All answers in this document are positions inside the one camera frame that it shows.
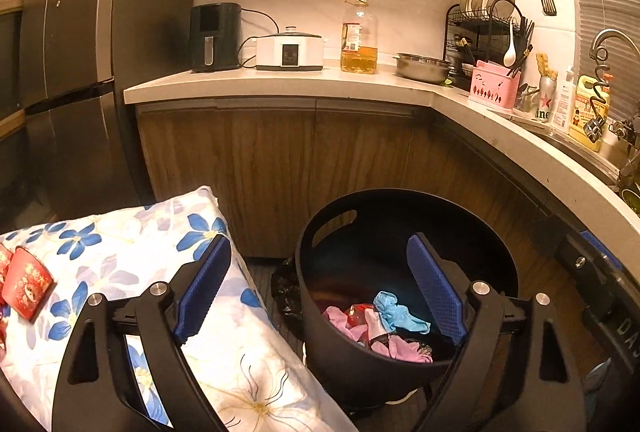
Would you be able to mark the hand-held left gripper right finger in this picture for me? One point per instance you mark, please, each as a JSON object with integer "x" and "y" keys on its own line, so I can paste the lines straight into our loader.
{"x": 435, "y": 287}

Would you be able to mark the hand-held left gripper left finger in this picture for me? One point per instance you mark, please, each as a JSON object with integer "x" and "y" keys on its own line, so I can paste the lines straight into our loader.
{"x": 200, "y": 292}

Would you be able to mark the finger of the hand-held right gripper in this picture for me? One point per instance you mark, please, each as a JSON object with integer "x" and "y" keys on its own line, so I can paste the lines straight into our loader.
{"x": 597, "y": 244}

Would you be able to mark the blue glove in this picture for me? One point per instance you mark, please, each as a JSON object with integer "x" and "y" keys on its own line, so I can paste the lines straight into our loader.
{"x": 395, "y": 312}

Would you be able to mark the red plastic wrapper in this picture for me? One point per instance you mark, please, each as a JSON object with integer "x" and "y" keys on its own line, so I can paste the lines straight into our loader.
{"x": 357, "y": 316}

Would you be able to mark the black trash bin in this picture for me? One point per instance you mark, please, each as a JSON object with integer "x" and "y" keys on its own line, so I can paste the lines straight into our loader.
{"x": 350, "y": 377}

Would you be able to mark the blue grey cloth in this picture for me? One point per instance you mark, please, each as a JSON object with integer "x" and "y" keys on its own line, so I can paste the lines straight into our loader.
{"x": 597, "y": 377}

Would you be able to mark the black plastic bag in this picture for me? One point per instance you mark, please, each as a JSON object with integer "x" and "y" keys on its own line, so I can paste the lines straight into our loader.
{"x": 286, "y": 287}

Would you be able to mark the blue floral blanket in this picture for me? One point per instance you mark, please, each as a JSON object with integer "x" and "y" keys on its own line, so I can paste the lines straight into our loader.
{"x": 125, "y": 232}

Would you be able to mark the yellow detergent bottle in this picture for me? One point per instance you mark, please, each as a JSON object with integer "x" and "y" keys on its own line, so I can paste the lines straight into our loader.
{"x": 582, "y": 112}

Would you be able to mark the white bottle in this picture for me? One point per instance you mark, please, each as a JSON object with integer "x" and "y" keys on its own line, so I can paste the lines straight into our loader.
{"x": 564, "y": 107}

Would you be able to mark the wooden kitchen counter cabinet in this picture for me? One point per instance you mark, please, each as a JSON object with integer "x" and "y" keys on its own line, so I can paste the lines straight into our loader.
{"x": 250, "y": 152}

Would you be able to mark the glass cup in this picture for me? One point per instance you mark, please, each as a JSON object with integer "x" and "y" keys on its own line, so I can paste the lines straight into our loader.
{"x": 525, "y": 100}

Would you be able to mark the yellow scrub brush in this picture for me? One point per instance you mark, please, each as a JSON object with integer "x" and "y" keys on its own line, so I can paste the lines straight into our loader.
{"x": 546, "y": 66}

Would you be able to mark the pink utensil holder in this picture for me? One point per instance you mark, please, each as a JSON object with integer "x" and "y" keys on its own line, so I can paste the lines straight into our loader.
{"x": 492, "y": 87}

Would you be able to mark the white spoon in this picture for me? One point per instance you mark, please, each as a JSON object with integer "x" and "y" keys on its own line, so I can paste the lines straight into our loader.
{"x": 510, "y": 55}

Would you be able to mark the steel faucet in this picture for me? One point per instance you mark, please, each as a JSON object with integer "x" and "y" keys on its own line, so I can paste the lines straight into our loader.
{"x": 607, "y": 35}

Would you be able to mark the steel bowl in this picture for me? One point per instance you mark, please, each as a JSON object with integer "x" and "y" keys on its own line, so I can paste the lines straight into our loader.
{"x": 420, "y": 68}

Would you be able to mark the black dish rack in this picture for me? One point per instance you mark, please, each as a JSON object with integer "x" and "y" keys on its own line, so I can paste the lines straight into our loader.
{"x": 480, "y": 37}

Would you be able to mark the cooking oil bottle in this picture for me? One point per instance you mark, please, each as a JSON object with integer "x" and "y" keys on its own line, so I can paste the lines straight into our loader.
{"x": 359, "y": 47}

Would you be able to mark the black air fryer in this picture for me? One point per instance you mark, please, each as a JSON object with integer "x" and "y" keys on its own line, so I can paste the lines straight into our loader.
{"x": 215, "y": 37}

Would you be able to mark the white electric cooker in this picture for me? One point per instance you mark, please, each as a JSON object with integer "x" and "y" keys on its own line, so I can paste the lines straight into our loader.
{"x": 290, "y": 52}

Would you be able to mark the dark steel refrigerator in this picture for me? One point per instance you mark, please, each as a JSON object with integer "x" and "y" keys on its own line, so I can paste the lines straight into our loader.
{"x": 75, "y": 62}

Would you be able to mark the wooden glass door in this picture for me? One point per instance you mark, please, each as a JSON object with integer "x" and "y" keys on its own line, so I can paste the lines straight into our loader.
{"x": 10, "y": 5}

